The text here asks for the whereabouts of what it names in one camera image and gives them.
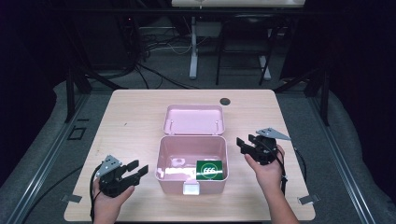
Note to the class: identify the green card box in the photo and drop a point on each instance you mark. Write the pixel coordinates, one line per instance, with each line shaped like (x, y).
(210, 170)

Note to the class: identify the black metal frame stand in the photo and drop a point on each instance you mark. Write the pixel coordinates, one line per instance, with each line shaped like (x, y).
(325, 99)
(70, 93)

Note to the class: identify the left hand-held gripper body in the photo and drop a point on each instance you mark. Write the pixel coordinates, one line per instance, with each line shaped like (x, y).
(109, 180)

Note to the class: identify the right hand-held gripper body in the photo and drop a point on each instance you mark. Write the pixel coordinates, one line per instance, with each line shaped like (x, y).
(264, 151)

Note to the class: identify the person's left hand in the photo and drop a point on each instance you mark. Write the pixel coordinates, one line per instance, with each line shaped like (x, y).
(107, 203)

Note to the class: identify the white desk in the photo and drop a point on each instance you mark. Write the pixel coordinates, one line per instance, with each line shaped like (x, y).
(194, 46)

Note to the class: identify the metal table bracket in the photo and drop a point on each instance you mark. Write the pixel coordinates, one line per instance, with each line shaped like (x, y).
(308, 199)
(72, 198)

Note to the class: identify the aluminium floor rail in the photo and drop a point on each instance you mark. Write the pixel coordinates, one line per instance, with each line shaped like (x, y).
(345, 174)
(40, 174)

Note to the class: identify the person's right hand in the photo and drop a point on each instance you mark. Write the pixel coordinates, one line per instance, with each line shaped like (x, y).
(269, 175)

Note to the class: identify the black chair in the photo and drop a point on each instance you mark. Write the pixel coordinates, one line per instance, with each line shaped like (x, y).
(249, 18)

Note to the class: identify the pink plastic box with lid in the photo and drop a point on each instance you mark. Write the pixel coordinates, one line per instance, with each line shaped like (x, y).
(186, 149)

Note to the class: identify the dark computer cabinet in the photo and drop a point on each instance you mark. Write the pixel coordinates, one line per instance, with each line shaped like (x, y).
(109, 40)

